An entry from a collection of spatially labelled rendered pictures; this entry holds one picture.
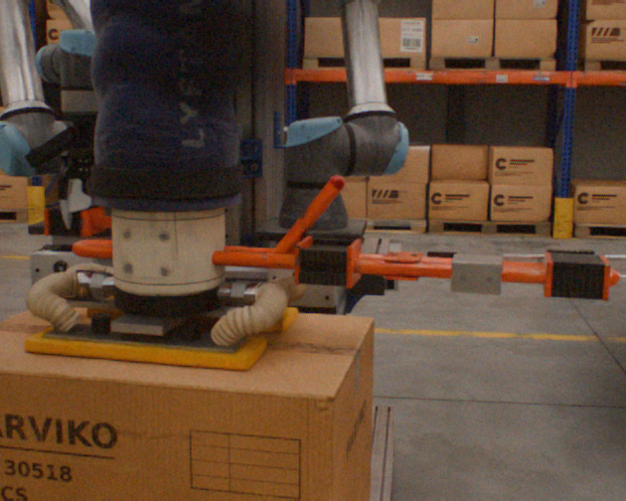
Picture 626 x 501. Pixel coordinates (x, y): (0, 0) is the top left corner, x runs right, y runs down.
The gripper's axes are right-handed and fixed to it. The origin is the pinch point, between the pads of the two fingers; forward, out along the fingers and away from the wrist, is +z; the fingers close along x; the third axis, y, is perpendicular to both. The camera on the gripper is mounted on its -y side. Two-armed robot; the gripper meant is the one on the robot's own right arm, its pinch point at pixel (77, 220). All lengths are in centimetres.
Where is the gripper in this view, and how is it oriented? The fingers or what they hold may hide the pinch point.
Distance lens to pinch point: 166.2
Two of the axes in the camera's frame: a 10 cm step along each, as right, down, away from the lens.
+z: -0.1, 9.8, 1.8
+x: 2.0, -1.7, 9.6
